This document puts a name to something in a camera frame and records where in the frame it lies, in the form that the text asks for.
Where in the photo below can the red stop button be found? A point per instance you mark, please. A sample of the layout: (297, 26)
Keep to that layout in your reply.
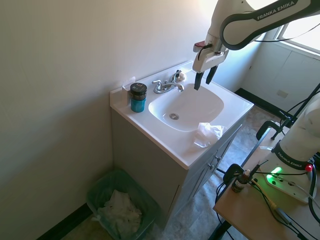
(309, 167)

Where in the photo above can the chrome sink drain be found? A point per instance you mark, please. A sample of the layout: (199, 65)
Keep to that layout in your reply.
(174, 116)

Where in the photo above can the window with white frame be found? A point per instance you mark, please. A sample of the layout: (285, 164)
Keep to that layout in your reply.
(302, 32)

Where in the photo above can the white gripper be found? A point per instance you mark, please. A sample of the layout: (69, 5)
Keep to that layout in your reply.
(208, 61)

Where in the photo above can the round metal cabinet knob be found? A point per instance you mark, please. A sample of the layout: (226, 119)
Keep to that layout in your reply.
(217, 158)
(211, 166)

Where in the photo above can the brown dropper bottle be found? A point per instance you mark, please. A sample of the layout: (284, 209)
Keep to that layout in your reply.
(239, 183)

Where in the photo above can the beige seashell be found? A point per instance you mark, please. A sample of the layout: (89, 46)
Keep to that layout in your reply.
(183, 76)

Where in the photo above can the white vanity cabinet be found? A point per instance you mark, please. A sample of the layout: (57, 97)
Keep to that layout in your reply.
(175, 140)

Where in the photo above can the white tissues pile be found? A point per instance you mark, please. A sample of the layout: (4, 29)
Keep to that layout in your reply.
(120, 212)

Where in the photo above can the blue jar with black lid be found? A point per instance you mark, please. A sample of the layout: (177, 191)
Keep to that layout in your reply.
(137, 100)

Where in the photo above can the small white package box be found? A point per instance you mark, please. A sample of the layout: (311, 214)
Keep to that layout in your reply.
(126, 91)

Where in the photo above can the white tissue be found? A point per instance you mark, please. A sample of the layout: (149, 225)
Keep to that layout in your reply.
(208, 135)

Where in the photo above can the trash bin with green bag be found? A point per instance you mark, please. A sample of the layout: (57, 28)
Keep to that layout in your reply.
(145, 207)

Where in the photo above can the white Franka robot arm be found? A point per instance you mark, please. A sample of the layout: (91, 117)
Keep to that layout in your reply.
(217, 17)

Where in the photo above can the black table clamp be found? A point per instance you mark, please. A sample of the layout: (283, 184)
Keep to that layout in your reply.
(233, 170)
(267, 124)

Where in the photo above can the white wall outlet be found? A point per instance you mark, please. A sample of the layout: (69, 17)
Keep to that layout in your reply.
(282, 93)

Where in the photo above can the grey vanity cabinet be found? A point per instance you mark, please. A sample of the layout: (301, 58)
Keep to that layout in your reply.
(150, 160)

